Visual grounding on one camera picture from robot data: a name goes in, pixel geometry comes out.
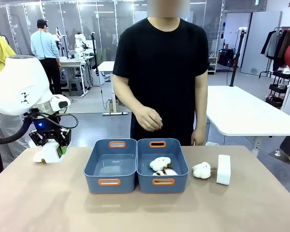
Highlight blue plastic basket orange handles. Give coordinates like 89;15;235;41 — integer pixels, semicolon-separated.
83;138;138;194
136;138;190;194

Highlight person's black t-shirt torso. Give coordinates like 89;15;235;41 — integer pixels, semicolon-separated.
112;17;210;146

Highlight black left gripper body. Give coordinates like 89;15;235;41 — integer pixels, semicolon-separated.
28;115;72;148

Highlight grey plastic step stool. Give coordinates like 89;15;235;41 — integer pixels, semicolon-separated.
68;77;86;97

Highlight person's right hand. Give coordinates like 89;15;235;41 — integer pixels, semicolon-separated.
132;105;163;132

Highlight black tripod stand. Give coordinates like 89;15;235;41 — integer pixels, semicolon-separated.
229;27;247;87

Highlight black rolling utility cart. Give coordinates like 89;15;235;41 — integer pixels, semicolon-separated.
265;69;290;109

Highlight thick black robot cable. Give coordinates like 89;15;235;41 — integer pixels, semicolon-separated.
0;111;34;145

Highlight person's right forearm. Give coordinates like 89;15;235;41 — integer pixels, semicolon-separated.
112;73;148;114

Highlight black camera pole stand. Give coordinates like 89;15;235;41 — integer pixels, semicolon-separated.
90;30;101;86

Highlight person's left hand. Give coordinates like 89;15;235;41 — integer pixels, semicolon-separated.
190;128;206;146

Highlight white plush sheep toy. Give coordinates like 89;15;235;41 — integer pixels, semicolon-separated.
149;156;173;171
152;169;179;176
191;161;218;180

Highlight thin black looped cable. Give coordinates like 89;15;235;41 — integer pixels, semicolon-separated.
53;112;79;130

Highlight yellow jacket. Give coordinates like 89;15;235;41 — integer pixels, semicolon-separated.
0;31;17;76

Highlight man in light blue shirt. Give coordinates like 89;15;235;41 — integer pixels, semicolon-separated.
29;18;63;95

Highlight white height adjustable desk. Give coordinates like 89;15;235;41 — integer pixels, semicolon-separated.
96;60;129;116

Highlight clothes rack with dark coats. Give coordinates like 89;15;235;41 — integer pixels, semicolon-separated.
259;26;290;78

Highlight person's left forearm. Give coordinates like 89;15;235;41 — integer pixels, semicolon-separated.
194;70;209;132

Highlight white table with white legs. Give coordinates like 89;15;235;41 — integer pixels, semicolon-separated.
204;85;290;158

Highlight white desk with metal legs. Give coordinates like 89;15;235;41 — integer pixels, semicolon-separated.
58;58;92;99

